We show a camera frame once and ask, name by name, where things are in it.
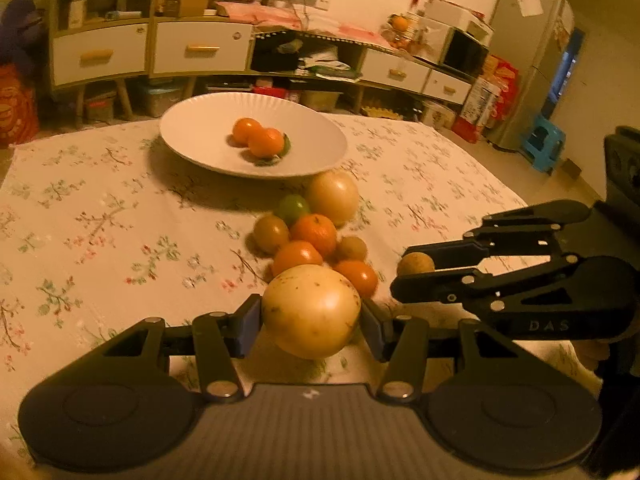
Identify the clear storage box blue lid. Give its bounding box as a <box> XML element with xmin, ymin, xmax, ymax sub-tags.
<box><xmin>137</xmin><ymin>82</ymin><xmax>183</xmax><ymax>118</ymax></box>

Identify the brown cardboard box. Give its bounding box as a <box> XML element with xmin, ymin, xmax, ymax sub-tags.
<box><xmin>165</xmin><ymin>0</ymin><xmax>208</xmax><ymax>18</ymax></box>

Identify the silver fridge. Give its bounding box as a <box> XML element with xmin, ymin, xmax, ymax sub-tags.
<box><xmin>485</xmin><ymin>0</ymin><xmax>576</xmax><ymax>151</ymax></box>

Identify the small smooth orange fruit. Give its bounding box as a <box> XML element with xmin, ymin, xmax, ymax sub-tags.
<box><xmin>271</xmin><ymin>240</ymin><xmax>325</xmax><ymax>278</ymax></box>
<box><xmin>332</xmin><ymin>259</ymin><xmax>379</xmax><ymax>299</ymax></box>
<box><xmin>231</xmin><ymin>117</ymin><xmax>263</xmax><ymax>145</ymax></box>

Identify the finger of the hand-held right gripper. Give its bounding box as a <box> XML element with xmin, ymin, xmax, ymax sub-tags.
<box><xmin>402</xmin><ymin>199</ymin><xmax>593</xmax><ymax>272</ymax></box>
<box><xmin>390</xmin><ymin>255</ymin><xmax>585</xmax><ymax>314</ymax></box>

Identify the pink cloth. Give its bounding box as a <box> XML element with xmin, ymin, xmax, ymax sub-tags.
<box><xmin>215</xmin><ymin>0</ymin><xmax>396</xmax><ymax>53</ymax></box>

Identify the orange mandarin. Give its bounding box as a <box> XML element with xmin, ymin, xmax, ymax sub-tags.
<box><xmin>248</xmin><ymin>127</ymin><xmax>287</xmax><ymax>158</ymax></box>
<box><xmin>290</xmin><ymin>213</ymin><xmax>338</xmax><ymax>259</ymax></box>

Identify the wooden cabinet with white drawer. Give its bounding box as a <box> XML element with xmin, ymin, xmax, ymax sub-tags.
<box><xmin>149</xmin><ymin>15</ymin><xmax>256</xmax><ymax>81</ymax></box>

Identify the blue plastic stool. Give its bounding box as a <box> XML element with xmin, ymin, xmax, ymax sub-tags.
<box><xmin>520</xmin><ymin>114</ymin><xmax>567</xmax><ymax>173</ymax></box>

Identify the small green round fruit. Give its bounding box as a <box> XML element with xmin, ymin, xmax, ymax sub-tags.
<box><xmin>278</xmin><ymin>194</ymin><xmax>312</xmax><ymax>227</ymax></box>

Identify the pile of papers and bags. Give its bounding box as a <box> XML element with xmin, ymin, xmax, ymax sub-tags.
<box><xmin>300</xmin><ymin>45</ymin><xmax>363</xmax><ymax>83</ymax></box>

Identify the small brown-green round fruit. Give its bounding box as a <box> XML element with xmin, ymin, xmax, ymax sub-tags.
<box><xmin>396</xmin><ymin>252</ymin><xmax>436</xmax><ymax>277</ymax></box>
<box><xmin>252</xmin><ymin>214</ymin><xmax>291</xmax><ymax>255</ymax></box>
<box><xmin>334</xmin><ymin>235</ymin><xmax>369</xmax><ymax>263</ymax></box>

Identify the small clear storage box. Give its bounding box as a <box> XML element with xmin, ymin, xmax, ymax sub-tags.
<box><xmin>82</xmin><ymin>91</ymin><xmax>118</xmax><ymax>123</ymax></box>

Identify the long low wooden cabinet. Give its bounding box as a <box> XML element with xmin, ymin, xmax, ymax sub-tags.
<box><xmin>250</xmin><ymin>27</ymin><xmax>476</xmax><ymax>116</ymax></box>

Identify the large pale yellow round fruit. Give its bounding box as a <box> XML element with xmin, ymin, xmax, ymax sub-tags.
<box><xmin>306</xmin><ymin>170</ymin><xmax>361</xmax><ymax>227</ymax></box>
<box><xmin>262</xmin><ymin>264</ymin><xmax>362</xmax><ymax>360</ymax></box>

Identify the yellow egg tray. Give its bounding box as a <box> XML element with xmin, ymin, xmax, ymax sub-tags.
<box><xmin>360</xmin><ymin>104</ymin><xmax>403</xmax><ymax>120</ymax></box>

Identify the red printed barrel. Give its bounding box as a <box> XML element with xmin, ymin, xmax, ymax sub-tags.
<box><xmin>0</xmin><ymin>62</ymin><xmax>41</xmax><ymax>148</ymax></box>

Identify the tall wooden shelf cabinet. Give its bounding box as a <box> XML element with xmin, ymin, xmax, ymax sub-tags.
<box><xmin>47</xmin><ymin>0</ymin><xmax>156</xmax><ymax>93</ymax></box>

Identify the green leaf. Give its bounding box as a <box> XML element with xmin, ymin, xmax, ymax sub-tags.
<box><xmin>252</xmin><ymin>132</ymin><xmax>292</xmax><ymax>167</ymax></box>

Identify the white ribbed plate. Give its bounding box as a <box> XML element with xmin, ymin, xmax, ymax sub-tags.
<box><xmin>159</xmin><ymin>91</ymin><xmax>349</xmax><ymax>179</ymax></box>

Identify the black flat device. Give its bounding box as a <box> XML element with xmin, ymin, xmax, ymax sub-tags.
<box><xmin>205</xmin><ymin>80</ymin><xmax>251</xmax><ymax>94</ymax></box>

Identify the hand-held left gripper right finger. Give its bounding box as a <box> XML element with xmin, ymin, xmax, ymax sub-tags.
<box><xmin>360</xmin><ymin>299</ymin><xmax>518</xmax><ymax>403</ymax></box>

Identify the red box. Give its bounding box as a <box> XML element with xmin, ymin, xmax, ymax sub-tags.
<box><xmin>252</xmin><ymin>86</ymin><xmax>301</xmax><ymax>106</ymax></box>

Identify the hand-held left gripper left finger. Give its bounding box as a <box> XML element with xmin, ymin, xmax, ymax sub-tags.
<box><xmin>102</xmin><ymin>294</ymin><xmax>263</xmax><ymax>403</ymax></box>

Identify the floral tablecloth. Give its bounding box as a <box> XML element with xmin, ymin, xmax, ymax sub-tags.
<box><xmin>0</xmin><ymin>112</ymin><xmax>606</xmax><ymax>480</ymax></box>

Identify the white box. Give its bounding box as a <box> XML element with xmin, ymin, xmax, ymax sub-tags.
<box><xmin>424</xmin><ymin>0</ymin><xmax>495</xmax><ymax>36</ymax></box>

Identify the red patterned bag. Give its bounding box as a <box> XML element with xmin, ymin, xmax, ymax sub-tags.
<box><xmin>452</xmin><ymin>55</ymin><xmax>521</xmax><ymax>143</ymax></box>

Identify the fruit basket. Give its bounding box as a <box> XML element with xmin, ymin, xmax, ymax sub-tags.
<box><xmin>385</xmin><ymin>12</ymin><xmax>418</xmax><ymax>51</ymax></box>

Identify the clear plastic storage box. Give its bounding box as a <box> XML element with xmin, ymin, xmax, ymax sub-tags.
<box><xmin>300</xmin><ymin>89</ymin><xmax>343</xmax><ymax>112</ymax></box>

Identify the purple plush toy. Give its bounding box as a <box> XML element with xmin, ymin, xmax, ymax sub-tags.
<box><xmin>0</xmin><ymin>0</ymin><xmax>48</xmax><ymax>68</ymax></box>

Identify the microwave oven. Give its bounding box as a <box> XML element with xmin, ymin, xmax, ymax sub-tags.
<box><xmin>410</xmin><ymin>15</ymin><xmax>491</xmax><ymax>78</ymax></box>

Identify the white container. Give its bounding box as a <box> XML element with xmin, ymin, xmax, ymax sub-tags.
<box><xmin>420</xmin><ymin>101</ymin><xmax>458</xmax><ymax>131</ymax></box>

